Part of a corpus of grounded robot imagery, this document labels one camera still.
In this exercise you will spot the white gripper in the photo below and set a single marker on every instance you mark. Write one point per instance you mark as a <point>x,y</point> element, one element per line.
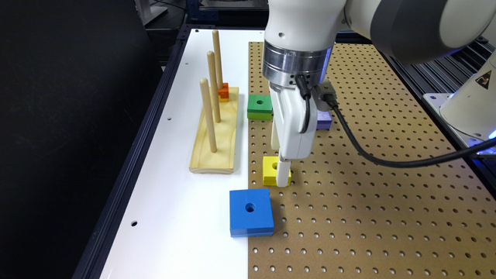
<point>291,135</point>

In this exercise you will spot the yellow square block with hole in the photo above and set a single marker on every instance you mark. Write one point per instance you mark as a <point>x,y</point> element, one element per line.
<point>270,170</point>

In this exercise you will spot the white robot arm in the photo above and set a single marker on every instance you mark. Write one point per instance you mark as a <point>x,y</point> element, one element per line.
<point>300,35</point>

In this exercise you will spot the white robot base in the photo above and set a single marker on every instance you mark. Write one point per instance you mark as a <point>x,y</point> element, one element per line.
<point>470,111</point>

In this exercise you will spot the green square block with hole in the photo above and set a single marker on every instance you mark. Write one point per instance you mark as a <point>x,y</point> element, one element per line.
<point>259,107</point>

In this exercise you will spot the purple square block with hole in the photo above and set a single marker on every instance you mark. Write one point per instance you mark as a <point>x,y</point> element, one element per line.
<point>324,120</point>

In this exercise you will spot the blue square block with hole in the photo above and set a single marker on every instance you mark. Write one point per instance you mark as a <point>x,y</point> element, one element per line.
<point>250,213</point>

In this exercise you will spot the brown perforated pegboard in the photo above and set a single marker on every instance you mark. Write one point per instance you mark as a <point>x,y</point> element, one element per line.
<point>344,217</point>

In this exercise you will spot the front wooden peg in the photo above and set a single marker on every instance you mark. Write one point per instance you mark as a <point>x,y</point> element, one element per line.
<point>207,107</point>

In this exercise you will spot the wooden peg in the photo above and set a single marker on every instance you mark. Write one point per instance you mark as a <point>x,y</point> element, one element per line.
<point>213,86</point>
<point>207,107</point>
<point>218,58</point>

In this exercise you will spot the middle wooden peg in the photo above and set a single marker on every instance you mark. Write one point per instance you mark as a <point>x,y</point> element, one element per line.
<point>213,86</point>

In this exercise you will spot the rear wooden peg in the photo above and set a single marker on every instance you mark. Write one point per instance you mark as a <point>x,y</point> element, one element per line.
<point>218,58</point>

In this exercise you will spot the black aluminium frame rail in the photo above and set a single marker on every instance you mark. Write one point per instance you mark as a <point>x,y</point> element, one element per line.
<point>97,250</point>

